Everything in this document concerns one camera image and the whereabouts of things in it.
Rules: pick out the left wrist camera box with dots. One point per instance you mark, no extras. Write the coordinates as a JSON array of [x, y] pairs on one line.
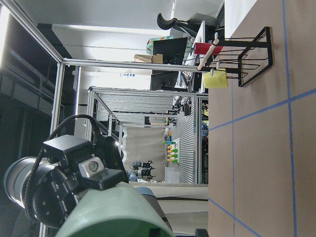
[[68, 150]]

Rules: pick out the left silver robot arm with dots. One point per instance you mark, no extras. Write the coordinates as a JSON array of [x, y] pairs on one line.
[[16, 177]]

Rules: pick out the pale green plastic cup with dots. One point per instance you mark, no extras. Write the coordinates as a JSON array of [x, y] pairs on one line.
[[121, 211]]

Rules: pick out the red cylinder tube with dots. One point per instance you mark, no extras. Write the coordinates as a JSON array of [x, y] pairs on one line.
[[202, 48]]

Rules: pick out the yellow green plastic cup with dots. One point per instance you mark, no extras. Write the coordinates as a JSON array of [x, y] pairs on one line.
[[215, 79]]

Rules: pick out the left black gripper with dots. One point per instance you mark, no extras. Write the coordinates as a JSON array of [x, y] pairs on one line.
[[51, 194]]

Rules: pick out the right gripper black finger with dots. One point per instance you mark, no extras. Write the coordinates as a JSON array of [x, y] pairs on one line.
[[201, 233]]

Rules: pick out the black computer monitor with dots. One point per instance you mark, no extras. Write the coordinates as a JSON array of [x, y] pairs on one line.
[[172, 50]]

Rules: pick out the black wire cup rack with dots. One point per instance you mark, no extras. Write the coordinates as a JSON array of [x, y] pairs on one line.
[[243, 59]]

